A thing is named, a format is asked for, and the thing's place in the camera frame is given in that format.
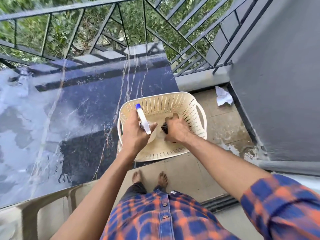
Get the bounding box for person's right hand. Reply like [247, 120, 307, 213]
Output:
[164, 113, 193, 144]

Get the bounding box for person's left hand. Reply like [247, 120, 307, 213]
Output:
[121, 110, 158, 158]

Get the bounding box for brown checked cloth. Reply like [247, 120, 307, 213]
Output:
[161, 117, 179, 144]

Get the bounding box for white spray bottle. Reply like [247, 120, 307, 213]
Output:
[135, 103, 158, 145]

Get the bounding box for cream plastic basket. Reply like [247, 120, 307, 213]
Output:
[117, 91, 207, 163]

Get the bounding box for person's right forearm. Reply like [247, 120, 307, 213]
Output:
[186, 133, 273, 202]

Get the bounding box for person's left forearm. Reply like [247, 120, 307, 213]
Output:
[51, 147, 133, 240]

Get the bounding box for person's right foot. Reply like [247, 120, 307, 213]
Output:
[157, 171, 169, 189]

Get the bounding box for dark trousers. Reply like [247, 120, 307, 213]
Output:
[122, 182, 168, 198]

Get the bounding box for crumpled white paper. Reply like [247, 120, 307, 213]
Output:
[215, 85, 234, 107]

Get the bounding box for dark marble table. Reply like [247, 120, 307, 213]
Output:
[0, 42, 180, 209]

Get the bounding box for blue orange plaid shirt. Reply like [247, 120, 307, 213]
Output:
[100, 174, 320, 240]

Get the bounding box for dark ribbed door threshold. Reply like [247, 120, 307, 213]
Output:
[201, 194, 239, 213]

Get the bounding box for grey pipe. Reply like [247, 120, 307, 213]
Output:
[250, 159, 320, 177]

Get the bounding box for beige plastic chair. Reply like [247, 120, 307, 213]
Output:
[0, 183, 87, 240]

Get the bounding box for black metal railing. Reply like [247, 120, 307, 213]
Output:
[0, 0, 275, 78]

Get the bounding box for green foliage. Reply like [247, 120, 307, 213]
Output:
[0, 0, 235, 73]

